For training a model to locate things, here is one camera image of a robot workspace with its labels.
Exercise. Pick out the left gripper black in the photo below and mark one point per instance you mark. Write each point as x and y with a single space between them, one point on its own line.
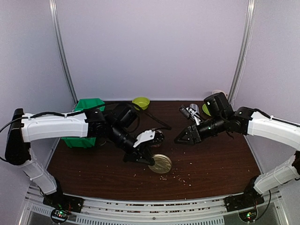
142 151

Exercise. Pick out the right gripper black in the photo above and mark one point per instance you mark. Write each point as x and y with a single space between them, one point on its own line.
190 131

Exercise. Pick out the metal scoop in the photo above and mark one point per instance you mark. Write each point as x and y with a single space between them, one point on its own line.
194 110

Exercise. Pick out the clear plastic jar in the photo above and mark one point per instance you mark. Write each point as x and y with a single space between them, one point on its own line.
158 139

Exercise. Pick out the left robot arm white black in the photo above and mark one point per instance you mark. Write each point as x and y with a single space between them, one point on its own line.
25 128

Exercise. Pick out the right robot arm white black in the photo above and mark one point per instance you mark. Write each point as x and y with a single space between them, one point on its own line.
245 150

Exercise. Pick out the green saucer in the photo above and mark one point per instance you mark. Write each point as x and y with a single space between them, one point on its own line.
205 110

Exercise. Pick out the small green bowl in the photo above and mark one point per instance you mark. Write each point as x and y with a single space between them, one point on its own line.
142 102

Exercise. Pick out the patterned ceramic mug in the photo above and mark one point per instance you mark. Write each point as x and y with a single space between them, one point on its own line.
220 91

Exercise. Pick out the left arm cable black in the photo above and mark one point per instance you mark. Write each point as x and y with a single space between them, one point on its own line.
138 110

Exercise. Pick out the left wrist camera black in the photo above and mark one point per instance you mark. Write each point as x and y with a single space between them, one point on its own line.
125 115

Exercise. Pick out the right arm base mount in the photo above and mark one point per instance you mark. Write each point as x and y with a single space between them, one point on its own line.
245 205

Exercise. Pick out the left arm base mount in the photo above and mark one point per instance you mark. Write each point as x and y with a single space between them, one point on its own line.
65 208

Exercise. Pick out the right aluminium frame post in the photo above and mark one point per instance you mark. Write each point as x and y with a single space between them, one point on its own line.
248 27

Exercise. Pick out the aluminium frame post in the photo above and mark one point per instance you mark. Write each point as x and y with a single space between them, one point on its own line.
63 58
248 27

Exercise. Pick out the left aluminium frame post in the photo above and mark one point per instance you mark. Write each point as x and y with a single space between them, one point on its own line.
63 58

